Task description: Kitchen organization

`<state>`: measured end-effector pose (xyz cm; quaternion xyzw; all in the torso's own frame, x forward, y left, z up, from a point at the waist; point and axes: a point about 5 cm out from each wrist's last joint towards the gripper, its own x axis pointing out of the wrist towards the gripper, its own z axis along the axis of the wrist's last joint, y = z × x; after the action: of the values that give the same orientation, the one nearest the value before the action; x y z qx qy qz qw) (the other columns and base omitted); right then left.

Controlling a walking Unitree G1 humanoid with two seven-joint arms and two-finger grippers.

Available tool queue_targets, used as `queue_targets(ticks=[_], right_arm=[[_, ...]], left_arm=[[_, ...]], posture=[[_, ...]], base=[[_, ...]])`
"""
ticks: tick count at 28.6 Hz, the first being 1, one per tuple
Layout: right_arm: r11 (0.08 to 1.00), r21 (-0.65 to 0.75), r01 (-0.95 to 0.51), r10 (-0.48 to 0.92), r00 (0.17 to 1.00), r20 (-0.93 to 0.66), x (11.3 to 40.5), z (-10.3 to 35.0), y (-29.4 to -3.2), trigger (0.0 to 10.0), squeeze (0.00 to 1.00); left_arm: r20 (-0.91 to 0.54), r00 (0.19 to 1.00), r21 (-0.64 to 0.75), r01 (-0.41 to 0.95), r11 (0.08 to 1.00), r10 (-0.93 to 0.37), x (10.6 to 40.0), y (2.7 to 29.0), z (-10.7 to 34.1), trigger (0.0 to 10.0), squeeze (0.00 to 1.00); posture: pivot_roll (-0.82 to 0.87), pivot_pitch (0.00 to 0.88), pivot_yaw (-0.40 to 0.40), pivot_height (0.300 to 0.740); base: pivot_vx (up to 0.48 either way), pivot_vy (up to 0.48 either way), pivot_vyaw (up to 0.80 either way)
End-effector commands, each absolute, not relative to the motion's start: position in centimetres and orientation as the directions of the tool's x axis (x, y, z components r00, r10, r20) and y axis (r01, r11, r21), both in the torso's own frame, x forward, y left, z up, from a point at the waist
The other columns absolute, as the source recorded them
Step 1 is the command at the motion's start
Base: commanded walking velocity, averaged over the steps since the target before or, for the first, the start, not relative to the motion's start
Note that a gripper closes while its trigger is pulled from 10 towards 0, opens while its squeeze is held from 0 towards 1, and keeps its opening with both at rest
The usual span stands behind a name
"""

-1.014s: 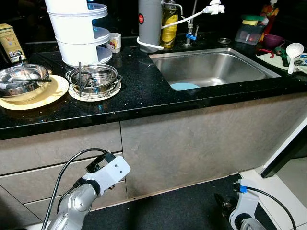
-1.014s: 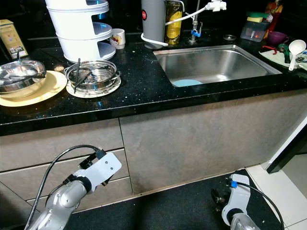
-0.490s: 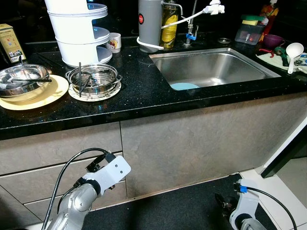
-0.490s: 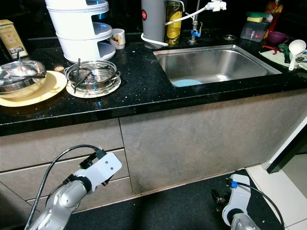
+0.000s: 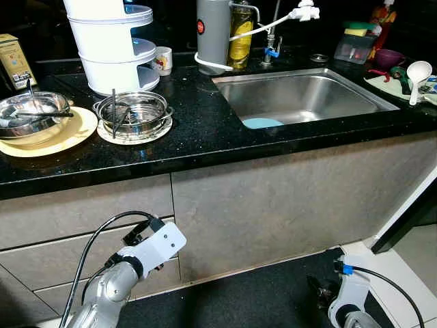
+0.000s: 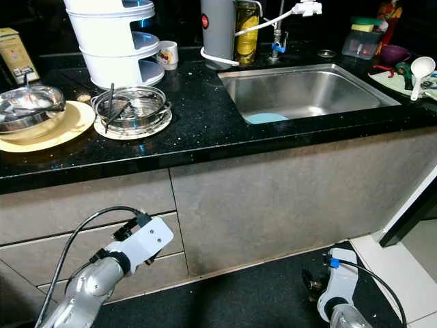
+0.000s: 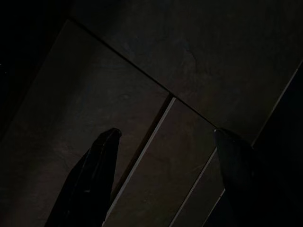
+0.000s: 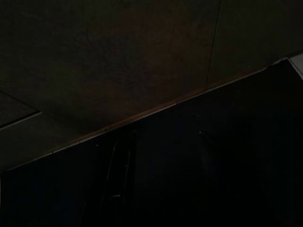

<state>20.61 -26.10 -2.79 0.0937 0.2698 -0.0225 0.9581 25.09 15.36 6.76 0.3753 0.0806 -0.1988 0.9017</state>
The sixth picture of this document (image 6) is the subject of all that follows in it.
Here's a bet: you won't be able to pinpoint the white printed mug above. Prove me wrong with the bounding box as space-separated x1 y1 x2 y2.
157 40 180 71

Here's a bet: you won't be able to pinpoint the yellow cardboard box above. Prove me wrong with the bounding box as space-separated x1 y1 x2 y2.
0 27 40 85

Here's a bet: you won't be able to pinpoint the grey cabinet door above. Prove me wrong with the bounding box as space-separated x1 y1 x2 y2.
169 145 311 277
304 126 437 264

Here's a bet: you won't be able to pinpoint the yellow green sponge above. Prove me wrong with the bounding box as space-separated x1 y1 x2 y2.
350 16 384 33

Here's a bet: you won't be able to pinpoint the purple cup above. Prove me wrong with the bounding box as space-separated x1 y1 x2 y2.
380 44 412 66

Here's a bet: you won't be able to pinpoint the steel faucet pipe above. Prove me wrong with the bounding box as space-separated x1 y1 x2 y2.
270 0 289 62

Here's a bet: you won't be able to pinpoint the white plastic ladle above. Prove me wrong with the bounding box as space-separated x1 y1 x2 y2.
410 56 437 102

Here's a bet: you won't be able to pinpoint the flat steel plate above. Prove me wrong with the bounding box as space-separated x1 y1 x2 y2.
94 108 173 141

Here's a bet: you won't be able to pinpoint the stainless steel sink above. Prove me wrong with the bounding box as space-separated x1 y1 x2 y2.
217 63 402 126

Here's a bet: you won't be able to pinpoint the black floor mat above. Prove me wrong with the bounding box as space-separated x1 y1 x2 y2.
109 241 410 328

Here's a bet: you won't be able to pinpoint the light blue plate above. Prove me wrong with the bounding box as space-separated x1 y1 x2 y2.
246 112 290 125

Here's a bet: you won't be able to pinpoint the clear plastic container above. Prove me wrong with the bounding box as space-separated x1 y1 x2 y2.
342 29 383 60

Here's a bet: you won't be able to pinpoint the green handled tool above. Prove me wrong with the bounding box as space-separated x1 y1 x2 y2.
395 61 419 92

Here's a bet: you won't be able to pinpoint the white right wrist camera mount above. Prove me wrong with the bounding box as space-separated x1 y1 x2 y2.
318 247 360 322

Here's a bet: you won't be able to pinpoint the white tiered plastic rack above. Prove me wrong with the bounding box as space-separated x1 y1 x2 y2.
64 0 166 90

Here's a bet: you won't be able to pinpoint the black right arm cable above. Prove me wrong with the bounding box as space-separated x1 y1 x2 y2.
340 256 407 327

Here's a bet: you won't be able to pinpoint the pale green cloth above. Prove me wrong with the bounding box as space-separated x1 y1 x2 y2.
369 67 437 102

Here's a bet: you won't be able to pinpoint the white hose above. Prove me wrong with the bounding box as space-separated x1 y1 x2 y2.
199 8 296 69

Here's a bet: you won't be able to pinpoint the grey drawer front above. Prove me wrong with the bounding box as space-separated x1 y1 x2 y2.
34 254 188 301
0 169 176 245
0 213 182 288

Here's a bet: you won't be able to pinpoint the red handled pliers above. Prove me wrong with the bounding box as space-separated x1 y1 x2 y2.
373 63 400 78

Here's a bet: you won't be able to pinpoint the black tongs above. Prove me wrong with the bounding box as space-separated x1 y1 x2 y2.
115 99 151 132

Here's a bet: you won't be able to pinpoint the grey cylindrical water filter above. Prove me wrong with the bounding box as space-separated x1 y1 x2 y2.
200 0 236 69

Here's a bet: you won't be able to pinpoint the red yellow packet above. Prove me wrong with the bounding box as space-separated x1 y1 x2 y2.
377 0 404 55

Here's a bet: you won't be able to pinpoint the pale yellow plate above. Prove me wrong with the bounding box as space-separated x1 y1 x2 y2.
0 100 96 153

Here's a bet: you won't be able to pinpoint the white tap head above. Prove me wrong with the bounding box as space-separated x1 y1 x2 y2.
292 0 324 18

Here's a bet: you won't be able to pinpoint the steel steamer pot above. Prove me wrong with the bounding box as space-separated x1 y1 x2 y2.
92 85 173 134

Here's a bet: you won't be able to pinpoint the black chopstick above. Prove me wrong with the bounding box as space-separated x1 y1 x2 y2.
109 82 117 134

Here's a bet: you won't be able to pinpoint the large steel bowl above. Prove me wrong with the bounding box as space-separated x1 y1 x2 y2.
0 85 67 134

